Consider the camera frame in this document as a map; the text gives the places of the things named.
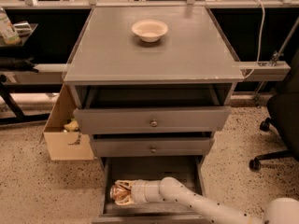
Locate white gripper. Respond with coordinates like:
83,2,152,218
115,180,161,206

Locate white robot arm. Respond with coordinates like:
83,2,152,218
110,177,299,224

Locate grey middle drawer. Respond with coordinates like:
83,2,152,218
90,132,215,157

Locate grey drawer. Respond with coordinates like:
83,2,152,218
90,132,215,157
74,85,231,134
92,156,209,224

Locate grey bottom drawer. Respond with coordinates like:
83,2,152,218
92,156,209,224

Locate grey top drawer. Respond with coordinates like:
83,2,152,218
74,85,231,134

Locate grey drawer cabinet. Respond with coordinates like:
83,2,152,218
62,5,245,224

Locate cardboard box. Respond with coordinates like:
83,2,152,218
43,85,93,161

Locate yellow item in box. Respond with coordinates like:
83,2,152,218
64,120,78,132

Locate white paper bowl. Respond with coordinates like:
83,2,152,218
132,20,168,43

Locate black office chair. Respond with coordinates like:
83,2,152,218
249,50,299,171

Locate black cloth on shelf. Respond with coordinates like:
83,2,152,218
0,57,38,73

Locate shiny foil packet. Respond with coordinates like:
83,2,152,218
13,21,32,36

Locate green labelled plastic bottle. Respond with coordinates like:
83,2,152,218
0,7,21,45

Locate metal clamp rod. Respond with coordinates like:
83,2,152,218
267,14,299,67

